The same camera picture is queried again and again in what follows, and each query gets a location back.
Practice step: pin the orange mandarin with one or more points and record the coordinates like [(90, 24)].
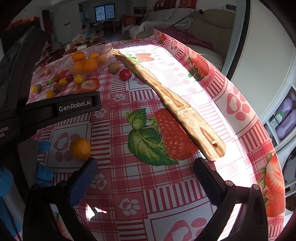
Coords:
[(94, 55), (77, 68), (78, 56), (90, 65)]

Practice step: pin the metal rod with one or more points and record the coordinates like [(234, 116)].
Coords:
[(187, 15)]

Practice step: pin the pale orange cherry tomato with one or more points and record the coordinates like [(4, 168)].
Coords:
[(47, 71)]

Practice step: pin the strawberry printed tablecloth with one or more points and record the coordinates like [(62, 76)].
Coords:
[(148, 185)]

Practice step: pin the large yellow cherry tomato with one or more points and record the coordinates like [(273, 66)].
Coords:
[(79, 148)]

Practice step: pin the beige leather sofa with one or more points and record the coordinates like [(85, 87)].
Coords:
[(215, 27)]

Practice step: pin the pile of snack packets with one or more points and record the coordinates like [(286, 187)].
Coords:
[(83, 38)]

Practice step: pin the person's left forearm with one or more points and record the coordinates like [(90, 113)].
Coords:
[(9, 208)]

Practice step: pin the maroon blanket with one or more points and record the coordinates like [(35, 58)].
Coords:
[(185, 37)]

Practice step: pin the dark brown cherry tomato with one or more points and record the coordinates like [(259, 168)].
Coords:
[(57, 88)]

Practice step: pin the striped blanket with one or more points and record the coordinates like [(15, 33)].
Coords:
[(161, 17)]

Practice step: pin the olive green cherry tomato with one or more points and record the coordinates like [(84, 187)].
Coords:
[(114, 67)]

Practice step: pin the white bottle green cap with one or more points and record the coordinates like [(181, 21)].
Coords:
[(276, 119)]

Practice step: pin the white cabinet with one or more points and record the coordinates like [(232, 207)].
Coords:
[(254, 46)]

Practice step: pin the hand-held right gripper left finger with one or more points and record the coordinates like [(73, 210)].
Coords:
[(83, 183)]

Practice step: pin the long wooden stick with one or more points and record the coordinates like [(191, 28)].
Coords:
[(185, 111)]

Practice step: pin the clear glass bowl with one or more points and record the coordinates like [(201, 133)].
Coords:
[(101, 52)]

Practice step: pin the dark framed window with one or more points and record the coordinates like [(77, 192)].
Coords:
[(104, 12)]

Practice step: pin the wooden dining table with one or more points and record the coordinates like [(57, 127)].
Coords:
[(108, 25)]

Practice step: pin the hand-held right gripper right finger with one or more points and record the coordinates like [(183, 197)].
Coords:
[(205, 176)]

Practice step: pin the red printed pillow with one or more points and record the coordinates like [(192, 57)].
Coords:
[(161, 4), (187, 3)]

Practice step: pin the white washing machine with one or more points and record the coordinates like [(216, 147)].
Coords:
[(288, 166)]

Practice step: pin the person's left hand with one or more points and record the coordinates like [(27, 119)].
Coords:
[(45, 173)]

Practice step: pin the red cherry tomato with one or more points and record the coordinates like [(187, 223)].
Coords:
[(56, 78), (125, 74), (69, 77)]

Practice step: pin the purple detergent bottle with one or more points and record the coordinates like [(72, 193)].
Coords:
[(288, 105), (286, 129)]

